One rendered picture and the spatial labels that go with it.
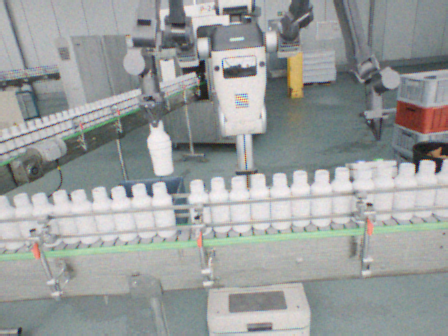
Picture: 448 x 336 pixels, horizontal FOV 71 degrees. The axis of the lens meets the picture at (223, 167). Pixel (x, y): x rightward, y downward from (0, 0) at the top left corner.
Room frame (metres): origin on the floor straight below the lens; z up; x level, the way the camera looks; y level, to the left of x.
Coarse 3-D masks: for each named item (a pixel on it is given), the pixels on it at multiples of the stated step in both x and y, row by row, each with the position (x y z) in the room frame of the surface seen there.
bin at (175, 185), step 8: (176, 176) 1.41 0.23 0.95; (120, 184) 1.40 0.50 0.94; (128, 184) 1.41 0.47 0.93; (152, 184) 1.41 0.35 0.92; (168, 184) 1.40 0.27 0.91; (176, 184) 1.40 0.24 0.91; (184, 184) 1.40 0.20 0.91; (128, 192) 1.41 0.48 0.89; (152, 192) 1.41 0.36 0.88; (168, 192) 1.40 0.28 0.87; (176, 192) 1.40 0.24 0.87; (184, 192) 1.38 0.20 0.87; (176, 200) 1.17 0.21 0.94; (184, 200) 1.35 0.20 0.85; (104, 296) 0.91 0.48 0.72
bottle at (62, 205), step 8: (56, 192) 0.86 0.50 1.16; (64, 192) 0.86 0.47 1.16; (56, 200) 0.84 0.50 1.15; (64, 200) 0.84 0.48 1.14; (56, 208) 0.83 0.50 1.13; (64, 208) 0.83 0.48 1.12; (64, 224) 0.83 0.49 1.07; (72, 224) 0.84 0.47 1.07; (64, 232) 0.83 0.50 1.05; (72, 232) 0.83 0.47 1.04; (64, 240) 0.83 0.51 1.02; (72, 240) 0.83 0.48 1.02; (80, 240) 0.84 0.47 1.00
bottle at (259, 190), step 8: (256, 176) 0.84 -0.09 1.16; (264, 176) 0.82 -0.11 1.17; (256, 184) 0.81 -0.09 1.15; (264, 184) 0.82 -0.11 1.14; (256, 192) 0.81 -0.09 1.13; (264, 192) 0.81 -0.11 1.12; (256, 208) 0.80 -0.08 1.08; (264, 208) 0.80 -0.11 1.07; (256, 216) 0.80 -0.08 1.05; (264, 216) 0.80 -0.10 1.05; (256, 224) 0.80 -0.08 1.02; (264, 224) 0.80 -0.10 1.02
